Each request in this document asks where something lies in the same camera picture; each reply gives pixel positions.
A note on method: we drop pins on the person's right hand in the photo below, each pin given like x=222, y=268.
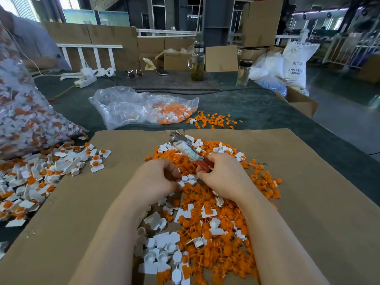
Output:
x=228, y=178

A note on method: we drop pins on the person's left hand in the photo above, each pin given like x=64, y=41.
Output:
x=151, y=181

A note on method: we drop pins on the pile of orange and white parts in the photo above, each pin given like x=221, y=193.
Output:
x=208, y=228

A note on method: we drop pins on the orange white plastic piece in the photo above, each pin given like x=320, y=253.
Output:
x=104, y=153
x=97, y=168

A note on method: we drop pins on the pile of assembled white-orange parts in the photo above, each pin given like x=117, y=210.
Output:
x=34, y=178

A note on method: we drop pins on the person's left forearm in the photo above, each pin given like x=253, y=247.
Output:
x=104, y=252

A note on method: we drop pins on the person's right forearm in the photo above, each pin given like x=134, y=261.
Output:
x=282, y=253

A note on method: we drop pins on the scatter of orange offcuts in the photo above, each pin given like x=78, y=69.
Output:
x=215, y=120

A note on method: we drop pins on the small clear plastic bag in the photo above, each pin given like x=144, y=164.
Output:
x=123, y=106

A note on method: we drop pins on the brown cardboard sheet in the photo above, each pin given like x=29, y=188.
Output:
x=338, y=203
x=59, y=216

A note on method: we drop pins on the open brown cardboard box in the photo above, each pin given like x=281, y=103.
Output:
x=298, y=103

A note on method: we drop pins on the glass bottle with black lid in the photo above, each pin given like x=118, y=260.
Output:
x=244, y=72

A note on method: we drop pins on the black phone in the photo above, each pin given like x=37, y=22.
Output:
x=162, y=72

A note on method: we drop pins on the clear blue plastic bag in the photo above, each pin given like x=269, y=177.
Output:
x=268, y=74

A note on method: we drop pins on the flat brown cardboard panel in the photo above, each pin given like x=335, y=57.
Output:
x=221, y=58

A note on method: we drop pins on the glass tea jar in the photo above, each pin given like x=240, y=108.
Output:
x=198, y=61

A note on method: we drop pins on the white power strip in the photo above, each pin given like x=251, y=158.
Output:
x=86, y=79

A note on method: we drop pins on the open cardboard box with paper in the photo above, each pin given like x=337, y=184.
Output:
x=176, y=60

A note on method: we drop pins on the white woven sack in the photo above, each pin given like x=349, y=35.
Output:
x=300, y=61

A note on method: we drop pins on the large clear bag of seals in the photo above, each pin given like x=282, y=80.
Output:
x=28, y=115

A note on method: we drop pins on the row of upright cardboard sheets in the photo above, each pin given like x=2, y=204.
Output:
x=126, y=39

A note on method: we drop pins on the dark steel pillar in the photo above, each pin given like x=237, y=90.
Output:
x=218, y=22

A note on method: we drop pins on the tall brown cardboard box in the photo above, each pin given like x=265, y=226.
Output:
x=262, y=22

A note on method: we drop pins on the white metal rack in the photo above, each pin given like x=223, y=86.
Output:
x=352, y=49

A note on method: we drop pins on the white railing frame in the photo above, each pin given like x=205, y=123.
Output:
x=89, y=46

